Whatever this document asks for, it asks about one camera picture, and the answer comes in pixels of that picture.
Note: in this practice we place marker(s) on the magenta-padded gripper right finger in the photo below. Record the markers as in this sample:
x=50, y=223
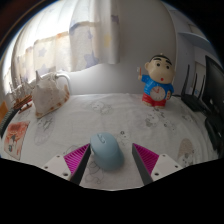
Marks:
x=163, y=165

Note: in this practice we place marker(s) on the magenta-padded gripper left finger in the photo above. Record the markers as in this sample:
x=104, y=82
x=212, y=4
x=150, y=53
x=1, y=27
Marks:
x=60, y=165

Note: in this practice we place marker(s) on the light blue computer mouse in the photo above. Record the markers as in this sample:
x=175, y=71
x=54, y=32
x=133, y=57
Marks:
x=106, y=151

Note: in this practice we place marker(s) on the red printed mouse pad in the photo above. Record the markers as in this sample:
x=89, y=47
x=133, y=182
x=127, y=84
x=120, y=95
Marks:
x=16, y=138

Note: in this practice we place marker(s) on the white printed tablecloth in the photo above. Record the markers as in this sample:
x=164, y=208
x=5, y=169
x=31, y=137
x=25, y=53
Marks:
x=133, y=116

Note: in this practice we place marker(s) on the large white conch shell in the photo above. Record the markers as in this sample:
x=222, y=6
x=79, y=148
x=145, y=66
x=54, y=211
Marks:
x=48, y=96

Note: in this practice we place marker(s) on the black router with antennas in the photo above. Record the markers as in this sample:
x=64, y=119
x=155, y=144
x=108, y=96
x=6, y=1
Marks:
x=196, y=101

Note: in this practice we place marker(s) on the cartoon boy clock figurine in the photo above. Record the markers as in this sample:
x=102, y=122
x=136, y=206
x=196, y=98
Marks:
x=158, y=86

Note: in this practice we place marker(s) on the black monitor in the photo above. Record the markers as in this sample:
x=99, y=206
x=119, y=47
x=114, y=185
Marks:
x=215, y=90

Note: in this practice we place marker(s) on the white star-print curtain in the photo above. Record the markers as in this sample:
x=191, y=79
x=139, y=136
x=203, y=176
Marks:
x=76, y=36

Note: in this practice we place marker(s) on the white wall shelf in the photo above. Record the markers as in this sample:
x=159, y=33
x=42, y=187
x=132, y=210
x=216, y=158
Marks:
x=196, y=38

